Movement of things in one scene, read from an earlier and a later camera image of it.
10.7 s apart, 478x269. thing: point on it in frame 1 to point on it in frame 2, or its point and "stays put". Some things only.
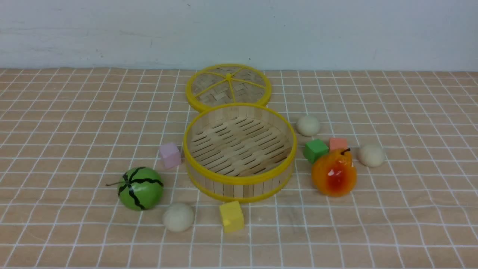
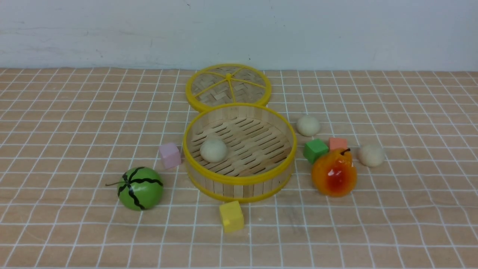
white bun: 370,155 stays put
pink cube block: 171,154 stays put
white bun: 178,217 to 213,151
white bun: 308,126 stays put
